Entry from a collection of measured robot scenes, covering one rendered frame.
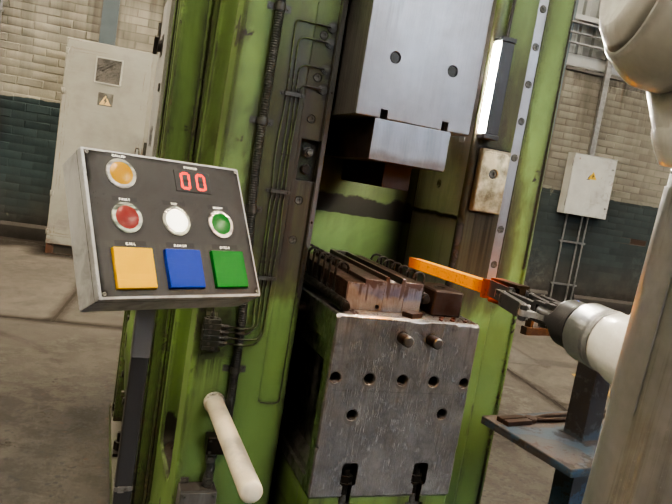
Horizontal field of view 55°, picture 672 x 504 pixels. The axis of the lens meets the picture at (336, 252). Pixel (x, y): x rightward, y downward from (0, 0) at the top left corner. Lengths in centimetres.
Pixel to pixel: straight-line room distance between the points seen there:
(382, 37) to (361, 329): 66
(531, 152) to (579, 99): 691
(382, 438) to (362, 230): 70
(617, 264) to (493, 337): 741
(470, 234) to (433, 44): 53
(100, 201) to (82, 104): 569
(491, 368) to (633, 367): 152
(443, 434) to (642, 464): 126
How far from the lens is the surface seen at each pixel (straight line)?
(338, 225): 201
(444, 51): 160
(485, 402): 200
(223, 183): 136
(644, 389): 45
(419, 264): 146
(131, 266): 117
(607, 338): 94
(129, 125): 680
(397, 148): 154
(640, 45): 41
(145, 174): 127
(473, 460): 206
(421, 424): 166
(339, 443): 159
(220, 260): 127
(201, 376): 166
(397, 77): 155
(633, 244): 939
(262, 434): 175
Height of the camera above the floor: 122
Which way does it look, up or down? 7 degrees down
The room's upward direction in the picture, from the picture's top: 9 degrees clockwise
